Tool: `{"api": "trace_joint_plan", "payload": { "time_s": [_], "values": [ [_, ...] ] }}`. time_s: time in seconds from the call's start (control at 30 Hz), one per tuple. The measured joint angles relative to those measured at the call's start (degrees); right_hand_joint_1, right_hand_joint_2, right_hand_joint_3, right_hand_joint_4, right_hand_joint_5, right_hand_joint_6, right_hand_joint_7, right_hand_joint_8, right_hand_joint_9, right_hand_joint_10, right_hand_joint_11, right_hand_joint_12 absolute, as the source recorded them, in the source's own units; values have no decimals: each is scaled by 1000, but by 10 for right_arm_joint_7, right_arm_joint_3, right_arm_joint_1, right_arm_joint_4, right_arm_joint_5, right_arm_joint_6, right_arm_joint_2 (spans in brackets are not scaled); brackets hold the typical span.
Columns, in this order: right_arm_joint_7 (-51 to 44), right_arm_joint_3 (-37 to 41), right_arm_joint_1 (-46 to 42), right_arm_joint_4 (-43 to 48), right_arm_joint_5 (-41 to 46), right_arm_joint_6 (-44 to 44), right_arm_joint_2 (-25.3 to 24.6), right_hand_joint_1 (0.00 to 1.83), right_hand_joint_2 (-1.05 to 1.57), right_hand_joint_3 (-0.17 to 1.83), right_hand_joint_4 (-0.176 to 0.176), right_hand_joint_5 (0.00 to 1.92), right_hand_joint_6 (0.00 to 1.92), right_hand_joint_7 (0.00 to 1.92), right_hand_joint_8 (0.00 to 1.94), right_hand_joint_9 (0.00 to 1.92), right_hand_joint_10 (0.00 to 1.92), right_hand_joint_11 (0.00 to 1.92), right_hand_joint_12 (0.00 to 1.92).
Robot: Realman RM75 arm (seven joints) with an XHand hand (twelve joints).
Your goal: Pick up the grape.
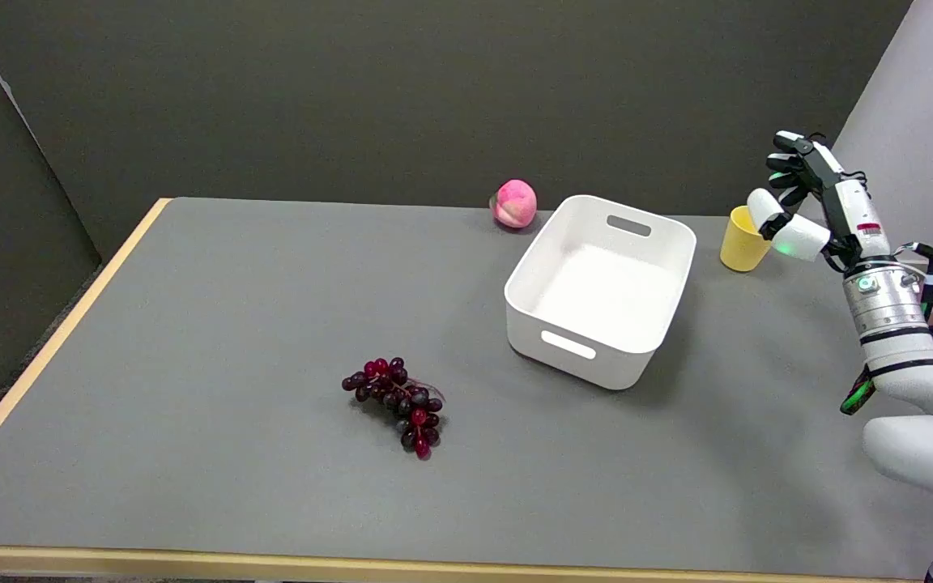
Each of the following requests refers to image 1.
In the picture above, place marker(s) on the white plastic bin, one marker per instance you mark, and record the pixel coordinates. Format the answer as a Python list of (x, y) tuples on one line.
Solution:
[(601, 289)]

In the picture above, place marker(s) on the yellow plastic cup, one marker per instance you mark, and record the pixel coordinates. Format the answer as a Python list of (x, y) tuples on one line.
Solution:
[(742, 241)]

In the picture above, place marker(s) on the dark red grape bunch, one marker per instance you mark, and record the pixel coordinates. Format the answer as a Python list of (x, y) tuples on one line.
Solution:
[(403, 399)]

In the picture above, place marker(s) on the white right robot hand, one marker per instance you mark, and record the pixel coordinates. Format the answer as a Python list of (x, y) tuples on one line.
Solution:
[(845, 212)]

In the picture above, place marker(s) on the pink peach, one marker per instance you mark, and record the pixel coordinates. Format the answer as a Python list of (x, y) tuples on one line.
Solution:
[(514, 203)]

